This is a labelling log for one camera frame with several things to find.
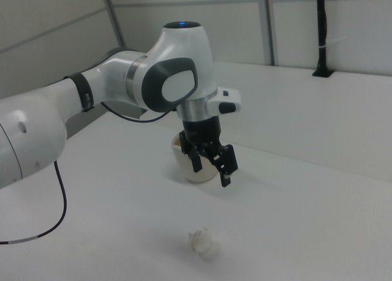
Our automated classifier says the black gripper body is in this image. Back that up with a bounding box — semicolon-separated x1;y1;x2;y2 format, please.
181;116;222;149

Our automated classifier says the white paper trash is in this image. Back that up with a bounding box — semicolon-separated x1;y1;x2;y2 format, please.
187;227;221;263

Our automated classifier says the small white bin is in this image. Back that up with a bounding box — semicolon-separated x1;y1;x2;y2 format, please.
170;133;222;184

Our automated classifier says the black pole on base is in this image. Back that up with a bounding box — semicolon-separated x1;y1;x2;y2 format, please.
312;0;334;78

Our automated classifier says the grey partition post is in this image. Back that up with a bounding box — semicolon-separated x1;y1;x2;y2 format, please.
262;0;280;66
100;0;129;48

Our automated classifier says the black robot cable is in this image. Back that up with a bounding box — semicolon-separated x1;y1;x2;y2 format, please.
0;100;178;245

